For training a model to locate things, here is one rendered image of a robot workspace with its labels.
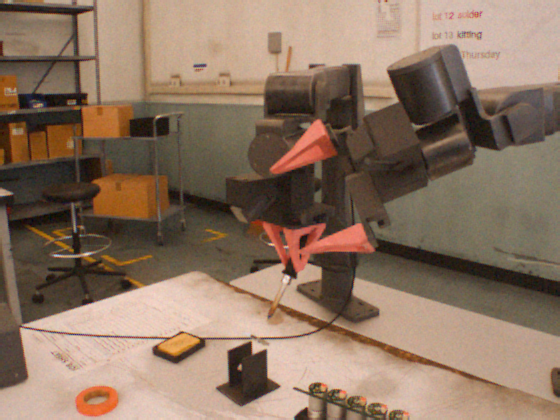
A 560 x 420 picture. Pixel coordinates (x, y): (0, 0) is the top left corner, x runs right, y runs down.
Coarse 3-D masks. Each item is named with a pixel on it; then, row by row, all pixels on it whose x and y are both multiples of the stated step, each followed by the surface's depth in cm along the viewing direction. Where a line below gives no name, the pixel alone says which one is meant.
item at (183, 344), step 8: (176, 336) 88; (184, 336) 88; (192, 336) 88; (160, 344) 85; (168, 344) 85; (176, 344) 85; (184, 344) 85; (192, 344) 85; (200, 344) 86; (152, 352) 84; (160, 352) 83; (168, 352) 83; (176, 352) 83; (184, 352) 83; (192, 352) 85; (168, 360) 82; (176, 360) 82
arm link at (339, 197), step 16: (336, 112) 92; (352, 112) 92; (336, 128) 95; (352, 128) 93; (336, 160) 95; (336, 176) 95; (336, 192) 96; (336, 208) 97; (336, 224) 97; (320, 256) 100; (336, 256) 98
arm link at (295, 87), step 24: (288, 72) 72; (312, 72) 71; (336, 72) 84; (360, 72) 91; (264, 96) 70; (288, 96) 69; (312, 96) 69; (336, 96) 85; (360, 96) 92; (360, 120) 93
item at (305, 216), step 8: (312, 168) 73; (312, 176) 73; (312, 184) 73; (312, 192) 73; (312, 200) 74; (272, 208) 74; (312, 208) 73; (320, 208) 73; (328, 208) 73; (288, 216) 73; (296, 216) 71; (304, 216) 70; (312, 216) 71; (328, 216) 73
